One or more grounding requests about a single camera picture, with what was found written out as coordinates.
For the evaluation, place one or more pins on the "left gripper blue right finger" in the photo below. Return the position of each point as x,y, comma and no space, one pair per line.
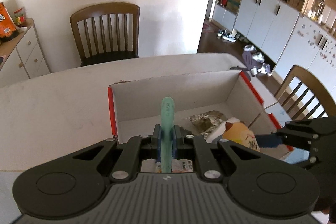
178,144

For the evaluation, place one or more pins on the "white chicken sausage pouch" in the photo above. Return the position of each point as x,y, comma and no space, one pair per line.
177,166

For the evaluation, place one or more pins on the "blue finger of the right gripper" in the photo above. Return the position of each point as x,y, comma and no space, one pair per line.
268,141

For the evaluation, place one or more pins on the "white wall cabinet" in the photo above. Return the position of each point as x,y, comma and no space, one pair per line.
287,37

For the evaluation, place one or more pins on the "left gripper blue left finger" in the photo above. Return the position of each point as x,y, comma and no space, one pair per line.
156,143

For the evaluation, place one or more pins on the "wooden chair far side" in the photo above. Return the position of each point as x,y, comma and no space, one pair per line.
106,32

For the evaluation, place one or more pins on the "wooden chair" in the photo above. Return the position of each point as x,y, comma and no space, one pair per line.
303,96
106,32

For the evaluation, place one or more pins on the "dark blue tissue pack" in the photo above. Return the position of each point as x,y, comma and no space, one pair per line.
220,130

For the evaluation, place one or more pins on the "white drawer sideboard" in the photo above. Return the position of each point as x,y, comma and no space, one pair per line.
22,58

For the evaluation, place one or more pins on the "teal green toothbrush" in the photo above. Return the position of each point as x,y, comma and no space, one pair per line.
167,124

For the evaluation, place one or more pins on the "silver brown snack bag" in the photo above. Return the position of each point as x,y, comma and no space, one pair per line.
205,123

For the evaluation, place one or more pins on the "purple phone stand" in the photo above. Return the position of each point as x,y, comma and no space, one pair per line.
254,65

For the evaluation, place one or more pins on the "wooden chair right side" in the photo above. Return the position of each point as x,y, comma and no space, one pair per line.
303,96

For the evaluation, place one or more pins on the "orange snack bag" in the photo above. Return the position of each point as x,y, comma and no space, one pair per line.
8,29

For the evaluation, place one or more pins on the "red cardboard box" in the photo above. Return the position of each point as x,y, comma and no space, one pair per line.
135,106

